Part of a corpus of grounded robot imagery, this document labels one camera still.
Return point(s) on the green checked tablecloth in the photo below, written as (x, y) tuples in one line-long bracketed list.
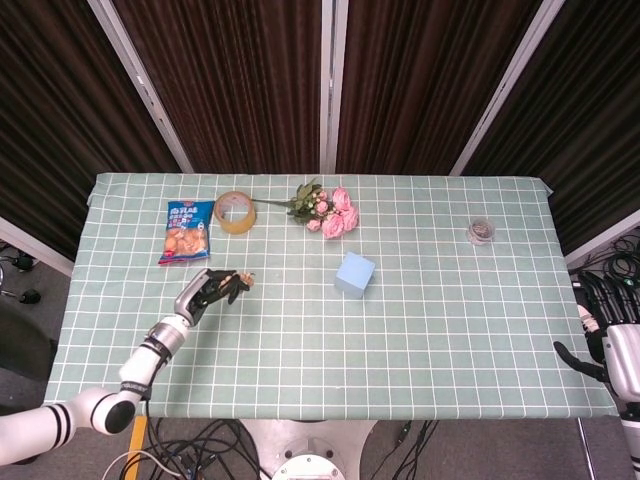
[(400, 350)]

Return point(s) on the light blue foam cube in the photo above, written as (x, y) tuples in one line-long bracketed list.
[(354, 275)]

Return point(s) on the pink artificial flower bouquet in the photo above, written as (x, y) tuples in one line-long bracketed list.
[(337, 220)]

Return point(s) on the dark brown curtain panel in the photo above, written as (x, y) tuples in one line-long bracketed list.
[(240, 85), (425, 85), (590, 130), (50, 125)]

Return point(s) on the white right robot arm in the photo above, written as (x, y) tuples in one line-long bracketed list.
[(631, 440)]

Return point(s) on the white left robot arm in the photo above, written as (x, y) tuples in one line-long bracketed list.
[(140, 365)]

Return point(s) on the yellow packing tape roll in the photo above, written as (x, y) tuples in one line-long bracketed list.
[(239, 226)]

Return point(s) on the white screen frame post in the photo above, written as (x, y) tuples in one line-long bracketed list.
[(142, 87), (605, 235), (505, 90), (35, 247), (332, 85)]

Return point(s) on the blue snack bag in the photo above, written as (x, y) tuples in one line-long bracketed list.
[(186, 235)]

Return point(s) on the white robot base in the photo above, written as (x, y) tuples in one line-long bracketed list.
[(305, 450)]

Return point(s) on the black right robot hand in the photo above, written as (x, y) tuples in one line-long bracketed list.
[(622, 355)]

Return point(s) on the yellow stand leg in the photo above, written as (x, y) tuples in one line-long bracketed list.
[(137, 440)]

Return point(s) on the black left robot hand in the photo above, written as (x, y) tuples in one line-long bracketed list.
[(192, 300)]

